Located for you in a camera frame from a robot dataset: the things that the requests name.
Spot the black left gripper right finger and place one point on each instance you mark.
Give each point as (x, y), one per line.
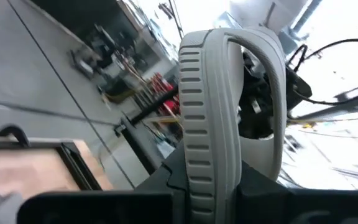
(259, 202)

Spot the grey rubber slide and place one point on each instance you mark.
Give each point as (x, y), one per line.
(210, 124)

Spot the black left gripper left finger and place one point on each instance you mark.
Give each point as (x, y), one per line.
(176, 177)

